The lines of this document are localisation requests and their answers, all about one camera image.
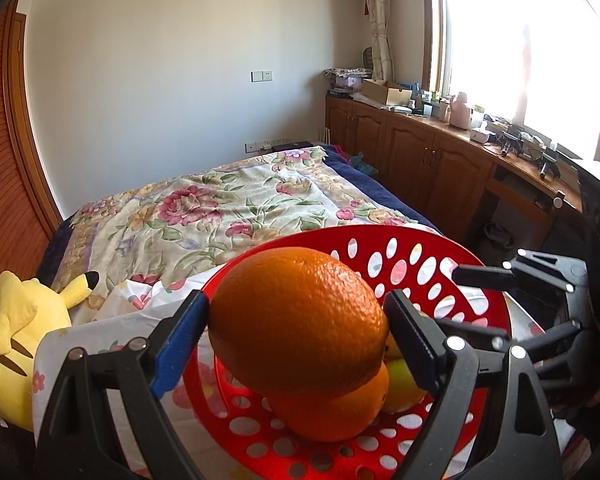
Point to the floral bed quilt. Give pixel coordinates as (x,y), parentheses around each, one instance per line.
(205,214)

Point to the cardboard box on cabinet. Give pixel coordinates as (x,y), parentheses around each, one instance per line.
(385,93)

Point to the window with wooden frame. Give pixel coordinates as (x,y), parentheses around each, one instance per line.
(536,63)

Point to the patterned curtain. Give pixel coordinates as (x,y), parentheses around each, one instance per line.
(379,13)

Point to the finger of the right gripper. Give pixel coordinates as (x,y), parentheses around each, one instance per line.
(490,343)
(546,277)

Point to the red perforated plastic basket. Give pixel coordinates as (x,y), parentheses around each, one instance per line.
(416,261)

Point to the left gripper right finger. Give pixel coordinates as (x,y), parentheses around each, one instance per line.
(516,438)

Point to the white wall switch plate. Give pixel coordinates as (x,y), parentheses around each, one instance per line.
(261,76)

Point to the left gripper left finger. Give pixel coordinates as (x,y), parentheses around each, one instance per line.
(78,438)

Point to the yellow Pikachu plush toy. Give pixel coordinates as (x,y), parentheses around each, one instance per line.
(29,310)

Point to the wooden sideboard cabinet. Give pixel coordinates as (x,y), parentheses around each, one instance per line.
(454,182)

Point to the strawberry print white cloth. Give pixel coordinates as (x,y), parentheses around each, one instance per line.
(118,321)

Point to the wall power socket strip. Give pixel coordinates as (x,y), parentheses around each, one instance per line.
(264,146)

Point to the white pink teapot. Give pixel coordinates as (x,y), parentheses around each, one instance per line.
(460,111)

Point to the smaller orange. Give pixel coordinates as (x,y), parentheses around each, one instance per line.
(334,419)

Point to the green apple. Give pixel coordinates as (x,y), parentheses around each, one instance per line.
(403,393)

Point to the large orange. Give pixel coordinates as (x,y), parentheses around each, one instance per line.
(293,320)

